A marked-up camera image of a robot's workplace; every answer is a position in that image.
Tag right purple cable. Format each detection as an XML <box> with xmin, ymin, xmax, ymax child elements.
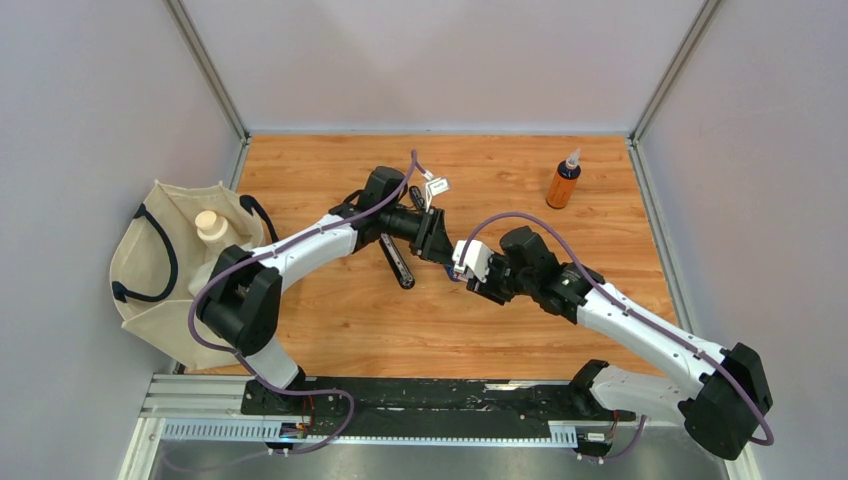
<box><xmin>460</xmin><ymin>211</ymin><xmax>775</xmax><ymax>463</ymax></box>

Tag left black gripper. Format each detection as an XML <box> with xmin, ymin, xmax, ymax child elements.
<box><xmin>381</xmin><ymin>206</ymin><xmax>454</xmax><ymax>268</ymax></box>

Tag blue stapler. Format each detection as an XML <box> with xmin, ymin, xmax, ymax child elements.
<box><xmin>409</xmin><ymin>185</ymin><xmax>465</xmax><ymax>284</ymax></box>

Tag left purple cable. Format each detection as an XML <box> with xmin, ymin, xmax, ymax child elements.
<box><xmin>187</xmin><ymin>148</ymin><xmax>356</xmax><ymax>458</ymax></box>

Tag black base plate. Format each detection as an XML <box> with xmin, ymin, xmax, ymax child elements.
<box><xmin>240</xmin><ymin>376</ymin><xmax>636</xmax><ymax>440</ymax></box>

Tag cream bottle in bag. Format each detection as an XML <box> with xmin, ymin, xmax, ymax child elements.
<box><xmin>194</xmin><ymin>210</ymin><xmax>237</xmax><ymax>254</ymax></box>

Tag beige tote bag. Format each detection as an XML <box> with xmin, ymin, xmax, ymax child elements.
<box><xmin>109</xmin><ymin>182</ymin><xmax>279</xmax><ymax>370</ymax></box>

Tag purple cable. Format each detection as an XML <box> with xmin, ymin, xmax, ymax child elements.
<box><xmin>460</xmin><ymin>211</ymin><xmax>775</xmax><ymax>463</ymax></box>
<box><xmin>187</xmin><ymin>148</ymin><xmax>356</xmax><ymax>458</ymax></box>

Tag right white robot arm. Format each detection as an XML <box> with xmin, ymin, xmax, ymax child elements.
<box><xmin>452</xmin><ymin>226</ymin><xmax>774</xmax><ymax>460</ymax></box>

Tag orange glue bottle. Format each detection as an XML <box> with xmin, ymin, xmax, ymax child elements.
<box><xmin>546</xmin><ymin>148</ymin><xmax>582</xmax><ymax>209</ymax></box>

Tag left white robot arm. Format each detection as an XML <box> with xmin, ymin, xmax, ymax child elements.
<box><xmin>188</xmin><ymin>164</ymin><xmax>454</xmax><ymax>415</ymax></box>

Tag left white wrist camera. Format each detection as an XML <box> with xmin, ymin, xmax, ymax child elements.
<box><xmin>423</xmin><ymin>171</ymin><xmax>451</xmax><ymax>211</ymax></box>

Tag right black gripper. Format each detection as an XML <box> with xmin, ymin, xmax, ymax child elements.
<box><xmin>466</xmin><ymin>250</ymin><xmax>536</xmax><ymax>306</ymax></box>

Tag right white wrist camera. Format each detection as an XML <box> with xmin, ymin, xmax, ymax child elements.
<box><xmin>452</xmin><ymin>240</ymin><xmax>494</xmax><ymax>283</ymax></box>

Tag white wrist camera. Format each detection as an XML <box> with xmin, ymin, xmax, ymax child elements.
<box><xmin>423</xmin><ymin>171</ymin><xmax>451</xmax><ymax>211</ymax></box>
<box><xmin>452</xmin><ymin>240</ymin><xmax>494</xmax><ymax>283</ymax></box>

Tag black stapler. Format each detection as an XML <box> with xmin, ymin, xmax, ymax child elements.
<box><xmin>379</xmin><ymin>233</ymin><xmax>415</xmax><ymax>290</ymax></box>

